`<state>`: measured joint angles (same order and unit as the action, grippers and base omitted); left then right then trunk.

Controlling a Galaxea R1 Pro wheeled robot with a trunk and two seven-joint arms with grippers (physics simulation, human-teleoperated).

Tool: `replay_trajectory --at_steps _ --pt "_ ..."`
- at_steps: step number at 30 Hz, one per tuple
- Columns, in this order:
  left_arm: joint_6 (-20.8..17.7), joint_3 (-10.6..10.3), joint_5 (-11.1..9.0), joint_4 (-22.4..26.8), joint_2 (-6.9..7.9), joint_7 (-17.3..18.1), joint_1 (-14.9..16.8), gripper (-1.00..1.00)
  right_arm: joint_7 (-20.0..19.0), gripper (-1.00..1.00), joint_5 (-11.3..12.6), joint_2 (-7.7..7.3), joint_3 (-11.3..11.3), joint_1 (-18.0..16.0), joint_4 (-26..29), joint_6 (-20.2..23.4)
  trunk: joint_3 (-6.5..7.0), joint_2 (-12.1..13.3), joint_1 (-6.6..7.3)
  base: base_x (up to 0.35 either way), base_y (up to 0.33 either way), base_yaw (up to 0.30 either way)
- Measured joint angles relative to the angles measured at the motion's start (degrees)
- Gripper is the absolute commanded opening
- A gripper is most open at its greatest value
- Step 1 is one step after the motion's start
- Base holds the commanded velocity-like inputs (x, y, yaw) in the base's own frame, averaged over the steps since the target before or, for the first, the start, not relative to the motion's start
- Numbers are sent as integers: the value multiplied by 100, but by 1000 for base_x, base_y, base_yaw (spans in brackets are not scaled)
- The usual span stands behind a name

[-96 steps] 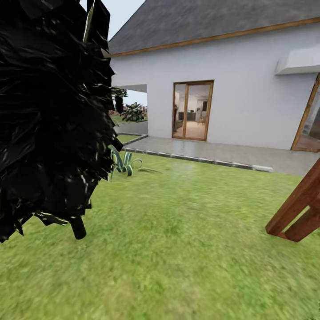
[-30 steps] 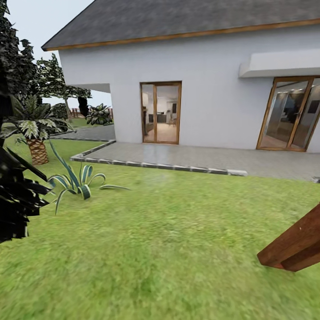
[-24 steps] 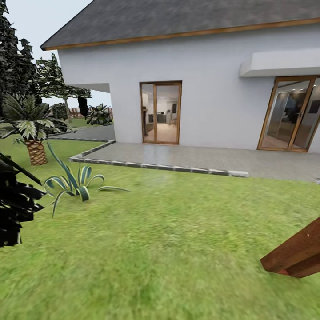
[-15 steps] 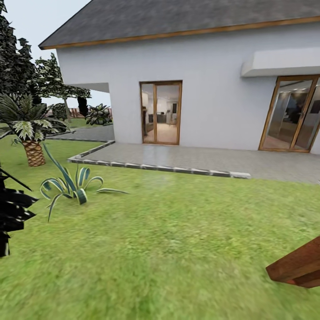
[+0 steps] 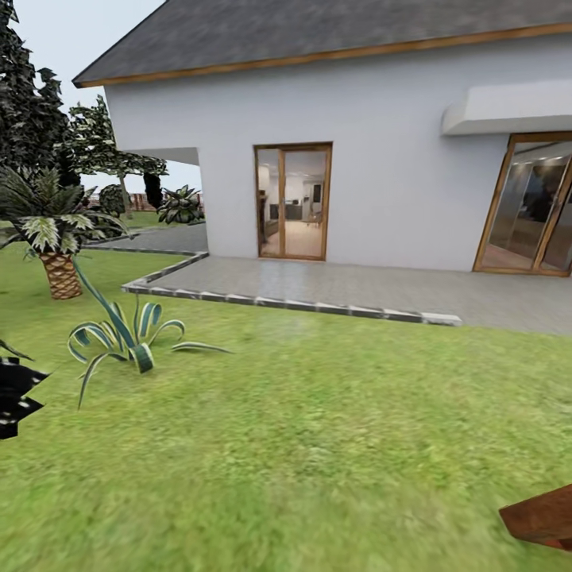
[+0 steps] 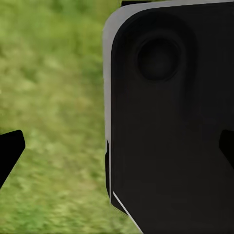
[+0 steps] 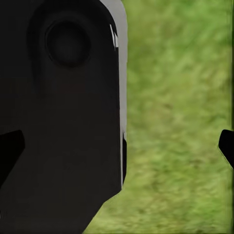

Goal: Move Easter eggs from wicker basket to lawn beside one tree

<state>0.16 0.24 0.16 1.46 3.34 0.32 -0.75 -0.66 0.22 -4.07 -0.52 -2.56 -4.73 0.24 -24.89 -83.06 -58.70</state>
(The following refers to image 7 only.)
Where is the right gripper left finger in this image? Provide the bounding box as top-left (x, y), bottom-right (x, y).
top-left (0, 130), bottom-right (25, 188)

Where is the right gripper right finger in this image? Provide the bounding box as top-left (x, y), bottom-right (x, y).
top-left (218, 130), bottom-right (234, 169)

